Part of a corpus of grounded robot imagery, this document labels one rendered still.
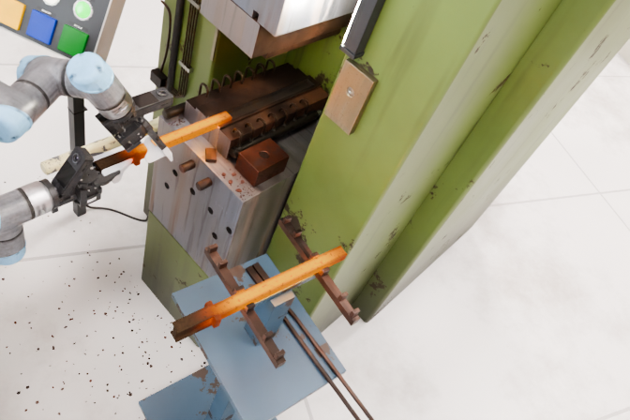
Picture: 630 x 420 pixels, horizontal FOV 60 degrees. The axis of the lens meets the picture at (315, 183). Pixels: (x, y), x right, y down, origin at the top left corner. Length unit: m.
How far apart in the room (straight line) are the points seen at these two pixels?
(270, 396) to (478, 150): 0.92
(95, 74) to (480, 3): 0.74
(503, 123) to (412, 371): 1.24
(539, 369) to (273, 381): 1.67
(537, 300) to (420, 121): 1.97
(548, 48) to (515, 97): 0.16
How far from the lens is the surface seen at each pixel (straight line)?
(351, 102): 1.31
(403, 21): 1.20
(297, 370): 1.46
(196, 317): 1.15
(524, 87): 1.60
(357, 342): 2.43
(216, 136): 1.56
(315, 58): 1.86
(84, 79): 1.14
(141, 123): 1.31
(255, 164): 1.49
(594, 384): 3.02
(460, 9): 1.12
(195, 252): 1.84
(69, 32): 1.73
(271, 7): 1.24
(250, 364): 1.44
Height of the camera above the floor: 2.04
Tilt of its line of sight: 45 degrees down
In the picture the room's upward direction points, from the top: 24 degrees clockwise
